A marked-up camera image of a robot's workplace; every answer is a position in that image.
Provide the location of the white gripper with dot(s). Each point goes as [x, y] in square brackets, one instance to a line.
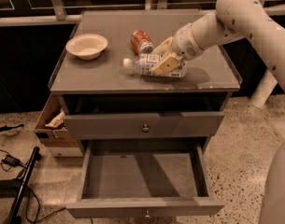
[185, 43]

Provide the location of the white paper bowl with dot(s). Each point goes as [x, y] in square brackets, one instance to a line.
[86, 47]

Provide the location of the grey open middle drawer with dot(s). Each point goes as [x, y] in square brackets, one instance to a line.
[144, 178]

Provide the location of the black pole stand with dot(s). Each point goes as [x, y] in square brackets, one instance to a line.
[13, 213]

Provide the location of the crumpled paper bag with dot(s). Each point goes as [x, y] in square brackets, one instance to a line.
[56, 121]

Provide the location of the red soda can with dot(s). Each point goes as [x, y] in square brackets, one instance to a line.
[141, 43]

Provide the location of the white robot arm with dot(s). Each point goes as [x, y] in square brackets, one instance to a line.
[233, 19]

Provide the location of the blue plastic water bottle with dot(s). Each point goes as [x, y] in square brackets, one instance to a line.
[144, 63]

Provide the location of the metal window railing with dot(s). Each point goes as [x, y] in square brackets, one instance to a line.
[117, 3]

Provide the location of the black power adapter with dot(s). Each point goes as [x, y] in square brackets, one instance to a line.
[9, 160]

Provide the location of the grey top drawer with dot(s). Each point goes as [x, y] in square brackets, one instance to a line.
[143, 125]

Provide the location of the brown cardboard box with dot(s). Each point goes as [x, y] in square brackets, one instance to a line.
[57, 140]

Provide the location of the grey drawer cabinet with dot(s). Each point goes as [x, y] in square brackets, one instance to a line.
[101, 86]

